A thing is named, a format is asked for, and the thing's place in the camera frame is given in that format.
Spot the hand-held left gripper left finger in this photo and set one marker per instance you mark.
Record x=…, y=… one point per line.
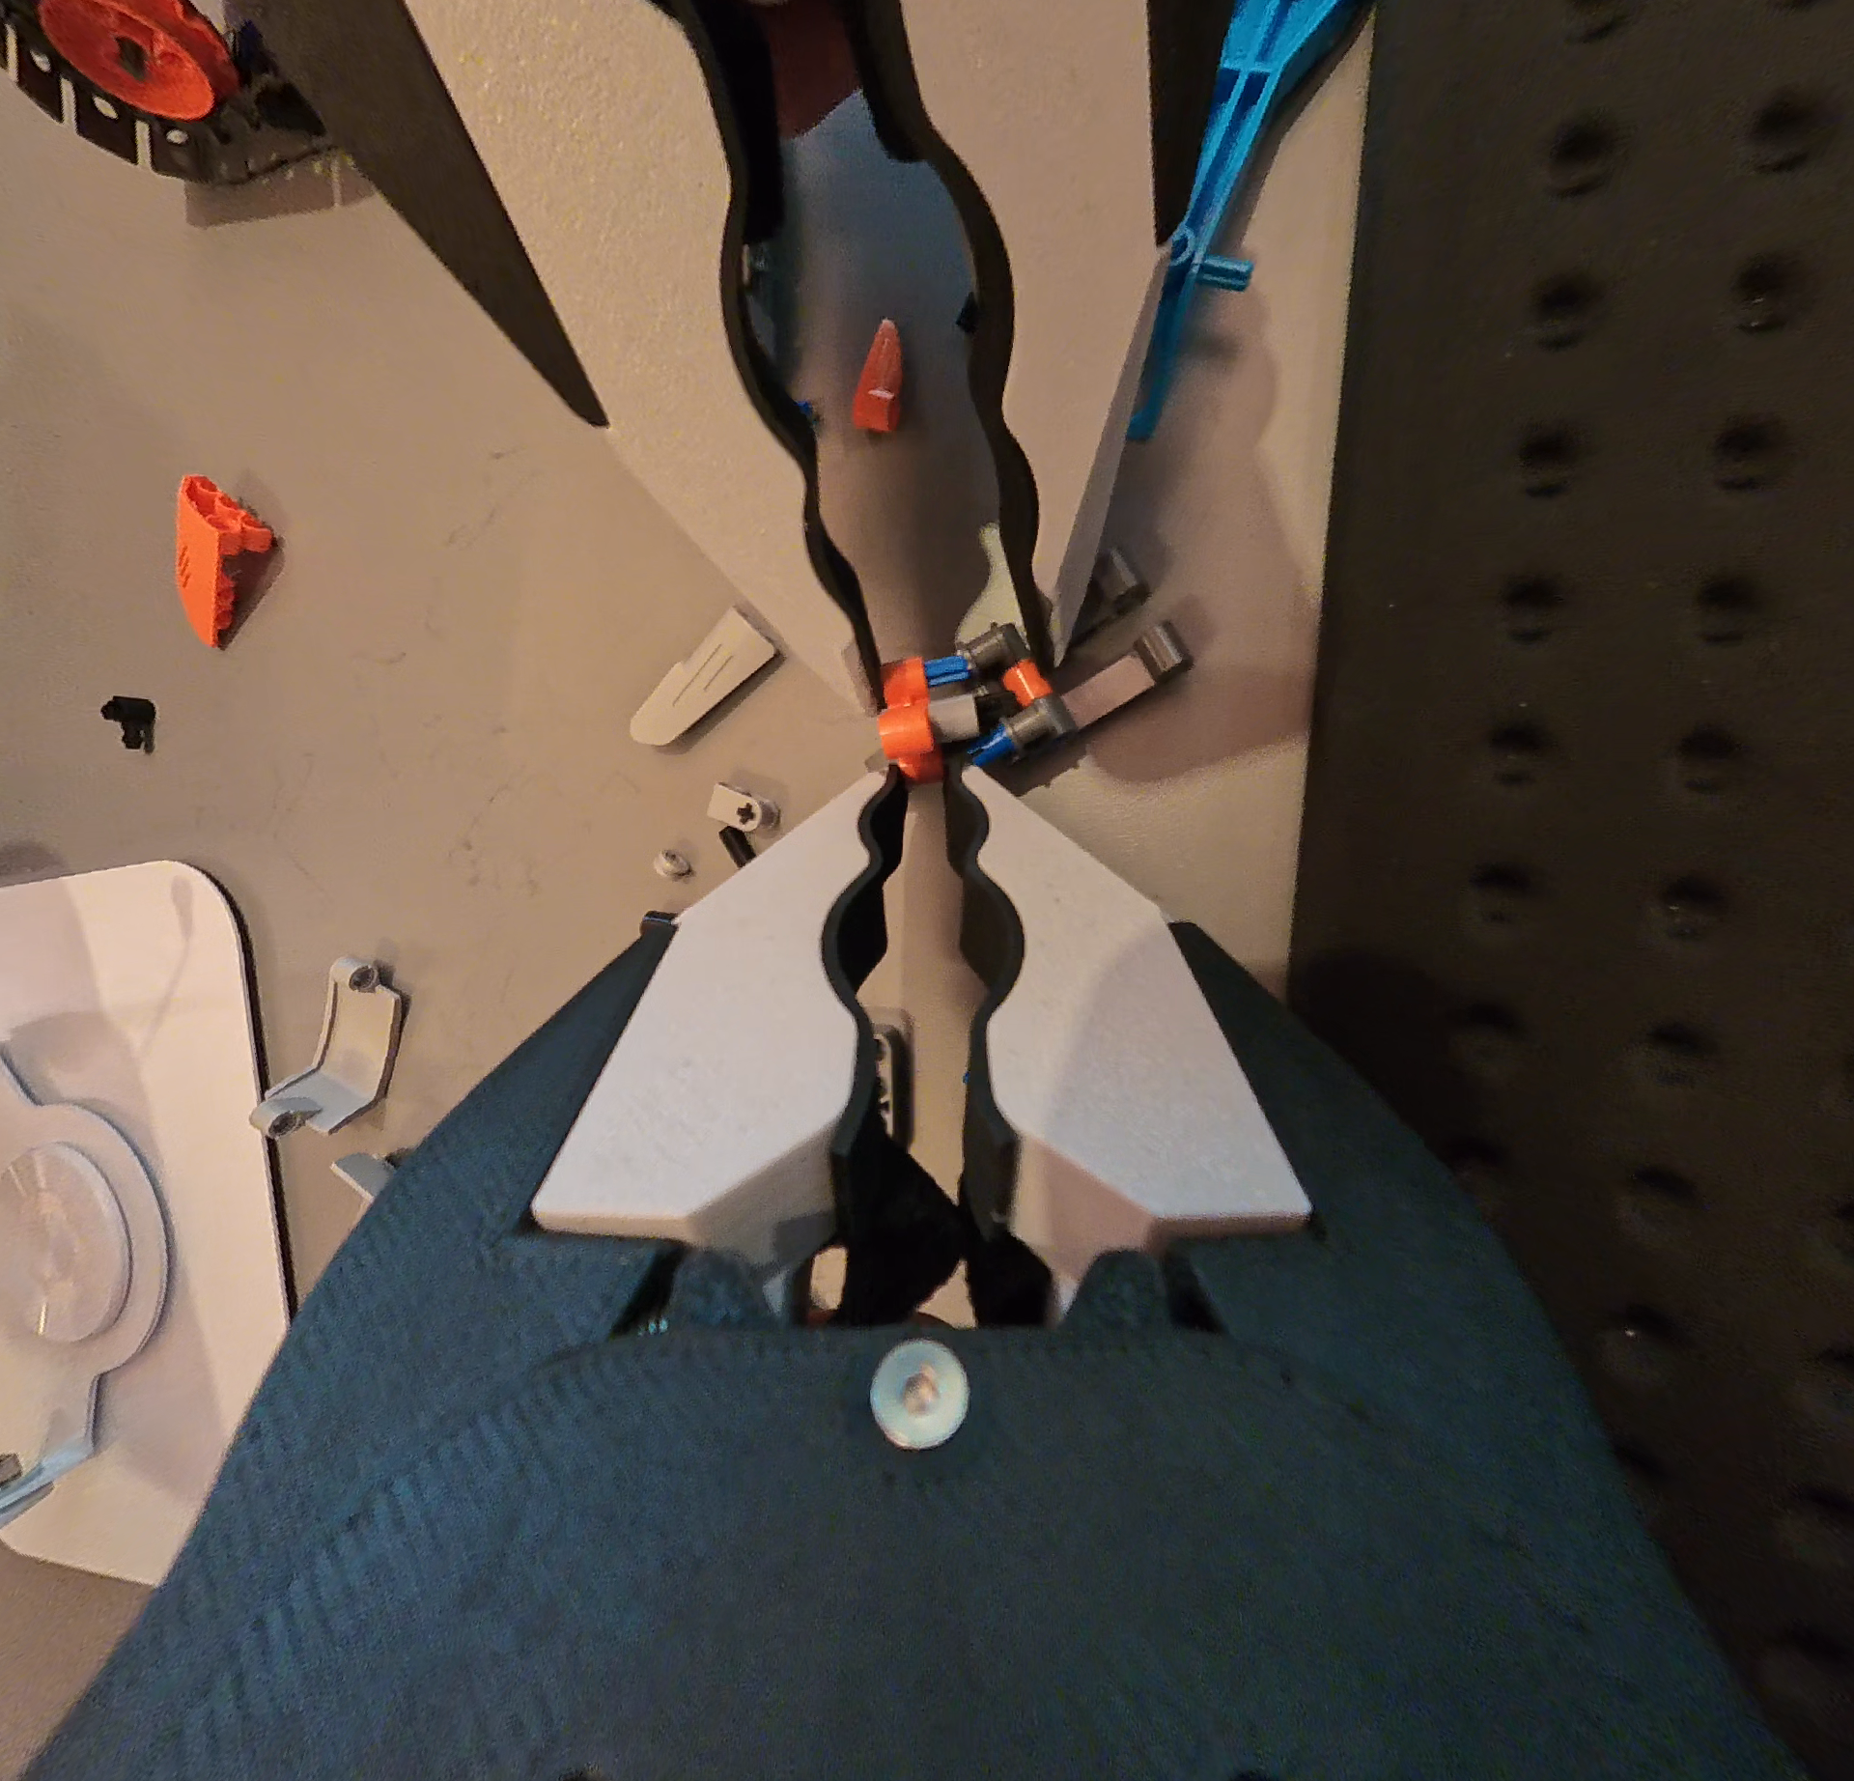
x=699, y=1086

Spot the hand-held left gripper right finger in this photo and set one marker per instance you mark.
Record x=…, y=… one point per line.
x=1144, y=1086

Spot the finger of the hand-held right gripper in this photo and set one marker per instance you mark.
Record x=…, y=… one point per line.
x=1074, y=144
x=614, y=188

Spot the orange pointed brick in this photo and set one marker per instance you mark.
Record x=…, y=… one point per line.
x=882, y=384

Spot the cyan plastic brick tool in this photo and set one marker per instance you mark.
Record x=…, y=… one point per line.
x=1231, y=113

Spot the grey tracked toy robot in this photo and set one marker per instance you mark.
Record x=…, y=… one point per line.
x=127, y=42

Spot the long black axle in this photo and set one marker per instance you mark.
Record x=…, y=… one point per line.
x=731, y=845

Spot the light grey curved panel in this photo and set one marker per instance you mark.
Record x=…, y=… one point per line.
x=356, y=1045

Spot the white curved blade panel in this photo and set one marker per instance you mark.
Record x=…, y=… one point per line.
x=705, y=683

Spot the orange wedge brick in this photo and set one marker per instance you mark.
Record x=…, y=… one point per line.
x=214, y=559

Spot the white book stand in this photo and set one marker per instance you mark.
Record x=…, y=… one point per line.
x=155, y=1014

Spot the black perforated pad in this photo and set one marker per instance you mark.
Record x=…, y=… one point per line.
x=1597, y=652

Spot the small black brick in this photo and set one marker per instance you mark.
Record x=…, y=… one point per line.
x=127, y=715

